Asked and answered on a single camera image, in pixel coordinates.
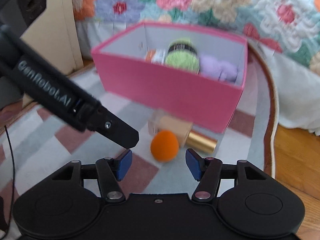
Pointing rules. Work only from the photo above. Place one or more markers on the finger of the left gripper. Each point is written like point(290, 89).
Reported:
point(101, 120)

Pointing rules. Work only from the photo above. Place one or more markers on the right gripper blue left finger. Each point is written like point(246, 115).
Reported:
point(109, 172)

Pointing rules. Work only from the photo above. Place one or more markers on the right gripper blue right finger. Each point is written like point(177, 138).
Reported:
point(207, 172)

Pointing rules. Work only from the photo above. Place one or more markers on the foundation bottle gold cap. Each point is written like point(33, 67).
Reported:
point(186, 135)

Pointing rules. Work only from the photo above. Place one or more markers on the orange makeup sponge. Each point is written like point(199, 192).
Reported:
point(164, 146)

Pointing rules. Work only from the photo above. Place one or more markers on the orange white small box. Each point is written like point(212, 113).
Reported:
point(156, 56)

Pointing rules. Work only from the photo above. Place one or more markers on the green yarn ball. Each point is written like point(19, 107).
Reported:
point(183, 55)

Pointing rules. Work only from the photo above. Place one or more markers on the purple plush toy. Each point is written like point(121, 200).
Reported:
point(211, 67)

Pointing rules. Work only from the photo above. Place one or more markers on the beige cabinet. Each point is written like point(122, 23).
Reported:
point(53, 36)

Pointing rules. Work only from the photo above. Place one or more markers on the pink cardboard box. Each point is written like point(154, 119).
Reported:
point(121, 65)

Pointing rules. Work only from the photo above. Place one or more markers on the white bed skirt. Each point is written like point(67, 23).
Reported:
point(297, 86)

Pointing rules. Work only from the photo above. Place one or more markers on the floral quilt bedspread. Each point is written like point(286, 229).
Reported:
point(290, 27)

